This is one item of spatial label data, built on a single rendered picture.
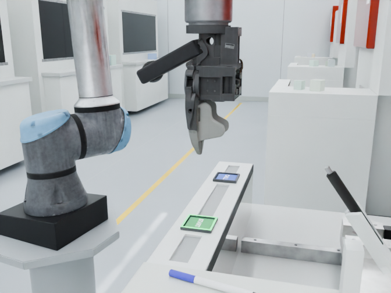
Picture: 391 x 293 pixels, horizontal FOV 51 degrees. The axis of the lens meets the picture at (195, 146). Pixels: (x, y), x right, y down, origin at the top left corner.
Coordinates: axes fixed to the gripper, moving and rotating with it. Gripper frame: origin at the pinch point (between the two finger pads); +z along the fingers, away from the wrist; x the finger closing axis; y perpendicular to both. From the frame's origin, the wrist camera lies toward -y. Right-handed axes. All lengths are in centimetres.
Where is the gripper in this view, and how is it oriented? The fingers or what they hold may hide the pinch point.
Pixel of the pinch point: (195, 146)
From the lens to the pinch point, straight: 70.5
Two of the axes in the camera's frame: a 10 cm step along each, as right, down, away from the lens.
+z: 0.0, 9.7, 2.6
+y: 9.7, 0.7, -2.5
